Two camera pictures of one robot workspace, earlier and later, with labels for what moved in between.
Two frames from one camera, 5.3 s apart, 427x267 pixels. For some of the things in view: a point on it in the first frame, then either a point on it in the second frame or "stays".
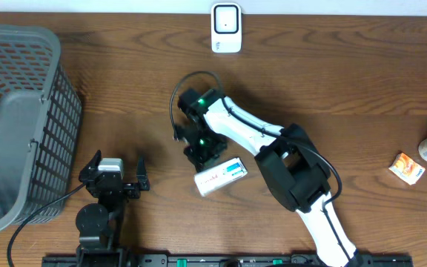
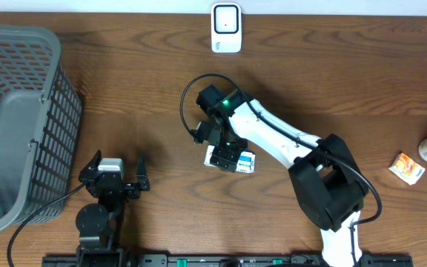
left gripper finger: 91,170 stays
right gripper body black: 205,148 to 227,150
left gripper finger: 141,177 stays
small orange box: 406,168 stays
